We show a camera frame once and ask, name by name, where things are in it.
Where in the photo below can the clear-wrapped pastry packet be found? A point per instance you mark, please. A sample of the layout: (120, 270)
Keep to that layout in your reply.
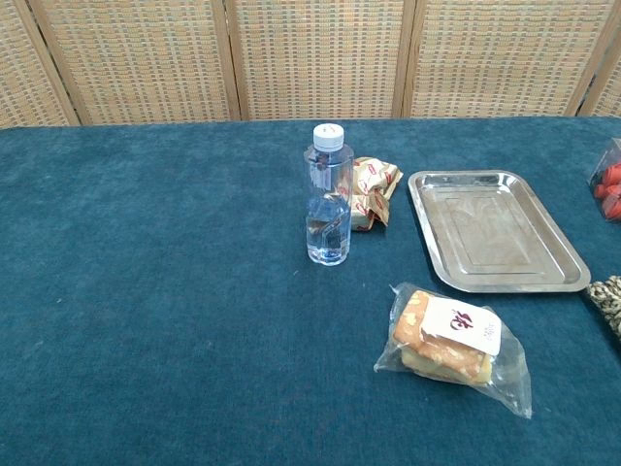
(436, 349)

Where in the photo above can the rectangular metal tray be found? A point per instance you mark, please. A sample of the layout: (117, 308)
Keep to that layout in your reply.
(495, 233)

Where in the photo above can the clear plastic water bottle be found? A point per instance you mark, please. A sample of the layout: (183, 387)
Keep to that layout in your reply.
(328, 218)

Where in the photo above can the beige red-printed snack wrapper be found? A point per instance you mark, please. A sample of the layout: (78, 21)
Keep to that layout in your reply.
(373, 182)

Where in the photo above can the blue table cloth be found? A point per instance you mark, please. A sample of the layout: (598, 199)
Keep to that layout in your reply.
(170, 291)

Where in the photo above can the woven wooden folding screen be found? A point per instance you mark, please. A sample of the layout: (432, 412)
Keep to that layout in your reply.
(315, 58)

